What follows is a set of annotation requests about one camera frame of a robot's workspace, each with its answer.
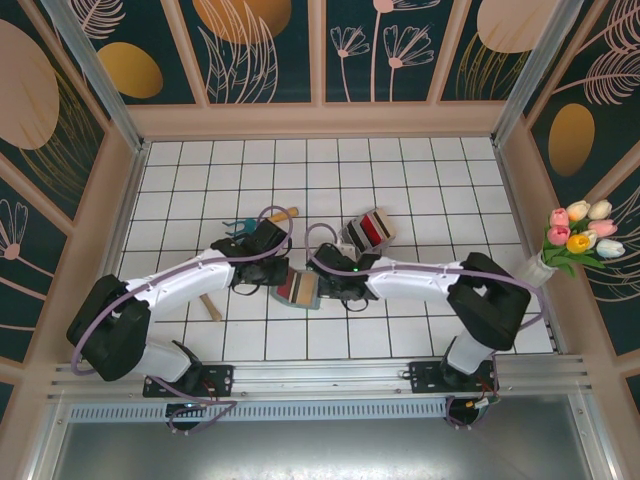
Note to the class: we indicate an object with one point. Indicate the white vase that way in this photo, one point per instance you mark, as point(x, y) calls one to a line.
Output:
point(537, 270)

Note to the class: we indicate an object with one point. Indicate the left controller board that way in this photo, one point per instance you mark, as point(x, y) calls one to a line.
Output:
point(185, 412)

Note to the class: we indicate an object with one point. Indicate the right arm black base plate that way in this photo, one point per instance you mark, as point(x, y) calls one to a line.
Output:
point(425, 375)

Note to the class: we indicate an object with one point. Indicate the grey-green card holder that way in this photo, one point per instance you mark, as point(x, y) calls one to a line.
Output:
point(295, 305)

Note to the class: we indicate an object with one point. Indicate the metal sheet shelf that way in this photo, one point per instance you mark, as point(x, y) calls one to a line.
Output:
point(320, 450)

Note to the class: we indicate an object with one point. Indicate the tulip bouquet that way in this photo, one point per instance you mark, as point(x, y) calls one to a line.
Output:
point(582, 235)

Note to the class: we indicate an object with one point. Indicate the right controller board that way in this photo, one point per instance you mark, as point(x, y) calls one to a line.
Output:
point(480, 405)

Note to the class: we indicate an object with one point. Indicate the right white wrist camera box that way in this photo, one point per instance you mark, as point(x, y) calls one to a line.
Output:
point(346, 247)

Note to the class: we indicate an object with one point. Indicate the aluminium table side rail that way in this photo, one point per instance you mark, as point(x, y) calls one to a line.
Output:
point(121, 225)
point(515, 200)

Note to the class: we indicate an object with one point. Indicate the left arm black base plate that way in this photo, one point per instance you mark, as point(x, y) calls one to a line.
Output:
point(220, 377)

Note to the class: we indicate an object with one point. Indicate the controller board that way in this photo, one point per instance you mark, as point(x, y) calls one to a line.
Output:
point(480, 405)
point(185, 412)

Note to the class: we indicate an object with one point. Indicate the tan card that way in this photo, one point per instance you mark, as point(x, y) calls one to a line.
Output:
point(304, 289)

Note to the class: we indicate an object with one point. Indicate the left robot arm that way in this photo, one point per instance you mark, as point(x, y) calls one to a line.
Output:
point(190, 277)

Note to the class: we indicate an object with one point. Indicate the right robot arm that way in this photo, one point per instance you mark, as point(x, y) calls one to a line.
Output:
point(415, 285)

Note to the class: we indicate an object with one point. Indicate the aluminium mounting rail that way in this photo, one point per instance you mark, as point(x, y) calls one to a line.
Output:
point(320, 380)

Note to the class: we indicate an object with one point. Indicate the dark grey card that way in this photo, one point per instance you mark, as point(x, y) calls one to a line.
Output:
point(360, 232)

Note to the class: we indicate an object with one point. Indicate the aluminium corner post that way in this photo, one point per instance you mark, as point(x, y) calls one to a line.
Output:
point(535, 75)
point(99, 75)

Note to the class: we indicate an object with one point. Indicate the maroon card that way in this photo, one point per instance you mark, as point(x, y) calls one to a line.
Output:
point(286, 287)

